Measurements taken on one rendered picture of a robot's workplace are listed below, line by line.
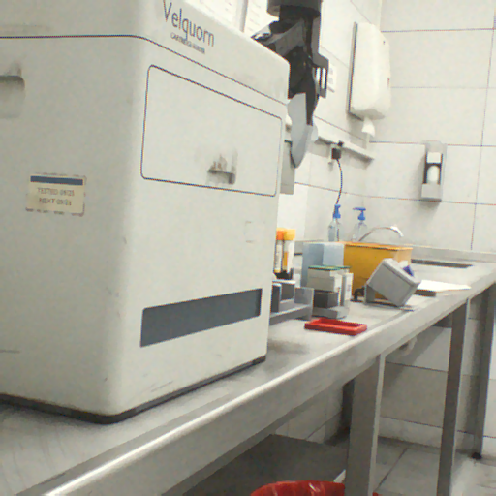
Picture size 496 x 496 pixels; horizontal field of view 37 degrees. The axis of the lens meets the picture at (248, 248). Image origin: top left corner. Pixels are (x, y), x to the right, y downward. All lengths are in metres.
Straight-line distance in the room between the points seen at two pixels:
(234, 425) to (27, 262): 0.20
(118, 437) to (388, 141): 3.17
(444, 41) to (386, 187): 0.71
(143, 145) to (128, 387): 0.16
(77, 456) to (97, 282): 0.12
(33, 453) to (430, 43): 3.31
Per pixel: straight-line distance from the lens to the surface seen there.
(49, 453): 0.46
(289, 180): 0.94
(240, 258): 0.65
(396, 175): 3.56
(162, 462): 0.49
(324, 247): 1.31
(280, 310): 0.82
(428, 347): 3.56
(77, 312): 0.51
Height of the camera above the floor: 1.03
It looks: 3 degrees down
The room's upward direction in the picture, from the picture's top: 5 degrees clockwise
